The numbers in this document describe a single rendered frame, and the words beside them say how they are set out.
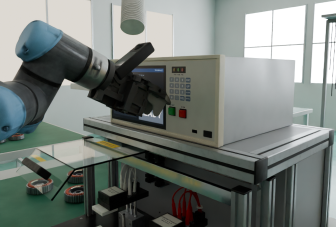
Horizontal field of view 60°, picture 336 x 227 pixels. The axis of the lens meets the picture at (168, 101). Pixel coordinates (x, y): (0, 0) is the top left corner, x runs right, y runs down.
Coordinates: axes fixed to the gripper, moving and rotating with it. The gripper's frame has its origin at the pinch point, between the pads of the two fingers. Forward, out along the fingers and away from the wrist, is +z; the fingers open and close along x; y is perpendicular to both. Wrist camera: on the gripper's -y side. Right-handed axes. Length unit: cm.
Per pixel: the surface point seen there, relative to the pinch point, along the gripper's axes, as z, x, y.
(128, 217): 17.6, -19.1, 34.8
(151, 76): -0.7, -8.1, -5.7
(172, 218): 10.8, 3.9, 27.2
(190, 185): 6.5, 9.6, 18.0
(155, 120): 4.3, -6.5, 5.0
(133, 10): 42, -103, -70
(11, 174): 12, -109, 46
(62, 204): 16, -57, 43
